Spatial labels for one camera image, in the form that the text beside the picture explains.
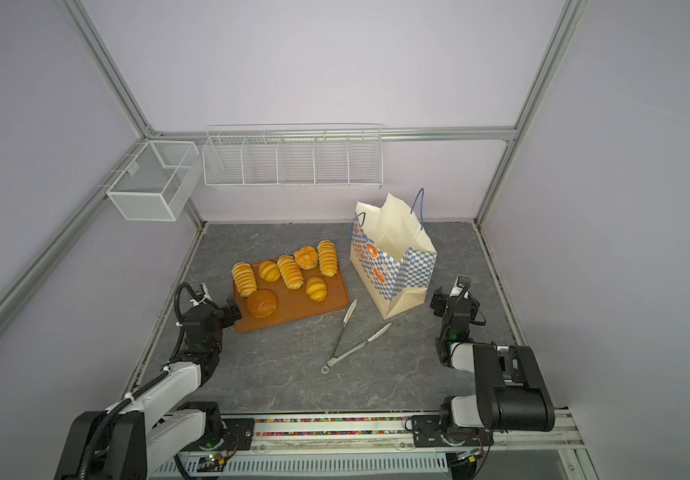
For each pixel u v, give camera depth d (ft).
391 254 2.52
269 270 3.34
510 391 1.46
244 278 3.26
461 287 2.55
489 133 5.31
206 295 2.45
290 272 3.34
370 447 2.42
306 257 3.42
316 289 3.21
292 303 3.19
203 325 2.15
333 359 2.78
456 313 2.26
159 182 3.25
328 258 3.45
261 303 3.07
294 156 3.25
